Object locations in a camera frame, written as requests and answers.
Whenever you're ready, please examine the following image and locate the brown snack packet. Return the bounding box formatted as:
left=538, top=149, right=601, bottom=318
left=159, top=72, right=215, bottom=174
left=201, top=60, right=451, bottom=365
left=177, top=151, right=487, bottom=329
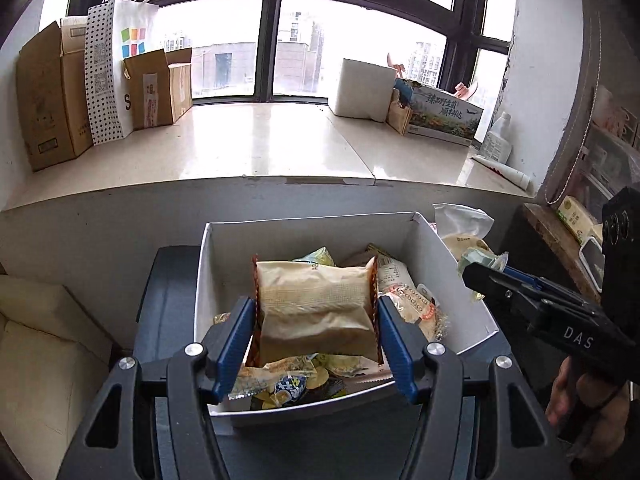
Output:
left=251, top=254, right=384, bottom=367

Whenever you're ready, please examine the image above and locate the white plastic bottle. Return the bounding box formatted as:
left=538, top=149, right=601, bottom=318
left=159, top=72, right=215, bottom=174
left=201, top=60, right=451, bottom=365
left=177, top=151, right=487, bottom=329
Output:
left=479, top=112, right=514, bottom=165

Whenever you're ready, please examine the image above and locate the black and yellow chip bag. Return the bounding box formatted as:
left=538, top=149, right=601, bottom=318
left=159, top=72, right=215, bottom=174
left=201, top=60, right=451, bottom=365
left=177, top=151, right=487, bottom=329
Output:
left=251, top=374, right=352, bottom=411

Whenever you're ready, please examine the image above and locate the wooden toy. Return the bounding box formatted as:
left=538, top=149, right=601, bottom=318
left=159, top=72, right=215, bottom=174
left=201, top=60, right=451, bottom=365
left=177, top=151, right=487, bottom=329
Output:
left=385, top=87, right=414, bottom=136

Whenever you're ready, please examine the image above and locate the small cardboard box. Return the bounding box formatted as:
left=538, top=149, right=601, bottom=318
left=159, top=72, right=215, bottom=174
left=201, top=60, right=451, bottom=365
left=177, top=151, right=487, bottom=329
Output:
left=122, top=47, right=194, bottom=130

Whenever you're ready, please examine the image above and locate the white tube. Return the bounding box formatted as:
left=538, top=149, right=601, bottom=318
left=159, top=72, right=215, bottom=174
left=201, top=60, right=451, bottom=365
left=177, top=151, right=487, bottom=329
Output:
left=469, top=153, right=532, bottom=189

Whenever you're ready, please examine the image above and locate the cream wrapped tissue pack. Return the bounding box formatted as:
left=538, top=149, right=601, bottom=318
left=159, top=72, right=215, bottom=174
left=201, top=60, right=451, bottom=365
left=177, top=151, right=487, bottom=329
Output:
left=555, top=194, right=602, bottom=242

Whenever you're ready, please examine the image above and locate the white cardboard box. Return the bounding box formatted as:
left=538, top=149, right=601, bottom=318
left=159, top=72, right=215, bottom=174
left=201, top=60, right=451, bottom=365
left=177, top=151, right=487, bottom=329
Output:
left=193, top=211, right=500, bottom=419

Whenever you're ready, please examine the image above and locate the jelly cup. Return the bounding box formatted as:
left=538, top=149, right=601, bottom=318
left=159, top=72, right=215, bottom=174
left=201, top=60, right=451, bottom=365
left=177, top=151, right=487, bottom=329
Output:
left=457, top=249, right=510, bottom=302

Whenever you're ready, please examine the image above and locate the large cardboard box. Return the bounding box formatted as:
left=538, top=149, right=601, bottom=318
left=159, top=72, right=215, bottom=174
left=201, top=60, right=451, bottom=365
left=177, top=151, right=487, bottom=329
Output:
left=15, top=15, right=96, bottom=172

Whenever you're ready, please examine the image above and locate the orange print bread packet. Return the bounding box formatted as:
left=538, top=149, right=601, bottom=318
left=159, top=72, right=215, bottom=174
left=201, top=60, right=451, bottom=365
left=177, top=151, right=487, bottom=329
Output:
left=380, top=284, right=449, bottom=342

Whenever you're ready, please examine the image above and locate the stone windowsill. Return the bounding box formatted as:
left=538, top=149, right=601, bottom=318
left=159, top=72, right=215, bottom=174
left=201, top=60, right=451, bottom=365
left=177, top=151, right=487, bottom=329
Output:
left=2, top=101, right=532, bottom=212

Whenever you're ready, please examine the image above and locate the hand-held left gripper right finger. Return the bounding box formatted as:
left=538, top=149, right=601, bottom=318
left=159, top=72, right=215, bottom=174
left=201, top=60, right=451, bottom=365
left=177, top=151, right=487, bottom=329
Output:
left=376, top=296, right=574, bottom=480

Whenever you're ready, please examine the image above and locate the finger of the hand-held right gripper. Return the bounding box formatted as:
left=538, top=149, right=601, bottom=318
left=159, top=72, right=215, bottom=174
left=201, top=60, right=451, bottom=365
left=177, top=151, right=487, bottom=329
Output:
left=501, top=265, right=603, bottom=314
left=461, top=261, right=541, bottom=312

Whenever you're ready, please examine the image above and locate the grey hanging bag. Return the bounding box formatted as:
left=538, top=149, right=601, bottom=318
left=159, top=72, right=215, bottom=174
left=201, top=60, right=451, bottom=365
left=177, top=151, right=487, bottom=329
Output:
left=536, top=0, right=607, bottom=207

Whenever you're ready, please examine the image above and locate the black window frame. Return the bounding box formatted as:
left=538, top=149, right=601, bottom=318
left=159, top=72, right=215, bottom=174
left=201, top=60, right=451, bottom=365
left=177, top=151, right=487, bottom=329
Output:
left=65, top=0, right=516, bottom=106

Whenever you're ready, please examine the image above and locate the white foam box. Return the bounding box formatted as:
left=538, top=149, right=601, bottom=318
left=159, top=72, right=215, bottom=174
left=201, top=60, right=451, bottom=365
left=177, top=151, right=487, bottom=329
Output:
left=327, top=57, right=397, bottom=124

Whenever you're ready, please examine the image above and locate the polka dot paper bag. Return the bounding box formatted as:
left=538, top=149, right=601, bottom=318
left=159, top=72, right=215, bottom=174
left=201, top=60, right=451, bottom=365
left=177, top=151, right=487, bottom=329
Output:
left=83, top=0, right=161, bottom=145

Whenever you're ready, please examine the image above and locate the landscape printed carton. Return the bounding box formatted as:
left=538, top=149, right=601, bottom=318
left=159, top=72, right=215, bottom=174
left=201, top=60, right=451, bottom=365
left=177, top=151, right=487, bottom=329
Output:
left=403, top=80, right=485, bottom=147

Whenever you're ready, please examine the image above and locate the clear storage box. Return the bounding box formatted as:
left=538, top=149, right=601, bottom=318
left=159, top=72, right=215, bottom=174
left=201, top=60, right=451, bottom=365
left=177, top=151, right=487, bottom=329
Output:
left=580, top=84, right=640, bottom=212

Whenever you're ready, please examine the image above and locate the white desk clock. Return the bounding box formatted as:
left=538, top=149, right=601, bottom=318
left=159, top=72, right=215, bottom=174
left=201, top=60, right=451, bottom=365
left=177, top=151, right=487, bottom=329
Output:
left=579, top=235, right=607, bottom=287

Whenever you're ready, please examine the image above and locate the yellow-green snack bag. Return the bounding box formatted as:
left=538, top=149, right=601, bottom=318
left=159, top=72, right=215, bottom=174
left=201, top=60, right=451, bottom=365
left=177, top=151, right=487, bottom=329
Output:
left=315, top=352, right=382, bottom=379

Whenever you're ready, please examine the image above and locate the white printed snack packet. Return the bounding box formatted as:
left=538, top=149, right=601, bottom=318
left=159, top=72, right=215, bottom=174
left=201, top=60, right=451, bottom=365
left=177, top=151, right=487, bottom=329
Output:
left=369, top=244, right=417, bottom=292

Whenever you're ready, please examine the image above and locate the cream sofa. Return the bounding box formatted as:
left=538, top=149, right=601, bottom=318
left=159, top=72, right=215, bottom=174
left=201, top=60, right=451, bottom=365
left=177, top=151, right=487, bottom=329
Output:
left=0, top=274, right=114, bottom=463

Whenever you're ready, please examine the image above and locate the pink and white snack packet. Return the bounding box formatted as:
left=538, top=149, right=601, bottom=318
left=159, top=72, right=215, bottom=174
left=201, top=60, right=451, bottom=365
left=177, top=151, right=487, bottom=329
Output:
left=349, top=364, right=397, bottom=387

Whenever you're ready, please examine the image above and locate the wooden side shelf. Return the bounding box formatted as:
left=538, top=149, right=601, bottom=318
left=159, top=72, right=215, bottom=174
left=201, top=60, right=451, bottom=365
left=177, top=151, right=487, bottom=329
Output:
left=520, top=202, right=602, bottom=307

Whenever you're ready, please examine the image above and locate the person's right hand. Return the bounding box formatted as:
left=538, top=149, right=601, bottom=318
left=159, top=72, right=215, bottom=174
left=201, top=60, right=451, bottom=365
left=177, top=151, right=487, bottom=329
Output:
left=544, top=355, right=634, bottom=462

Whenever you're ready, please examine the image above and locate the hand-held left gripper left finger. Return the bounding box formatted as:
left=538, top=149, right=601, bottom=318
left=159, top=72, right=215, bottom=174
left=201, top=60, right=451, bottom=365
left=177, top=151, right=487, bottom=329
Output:
left=57, top=296, right=257, bottom=480

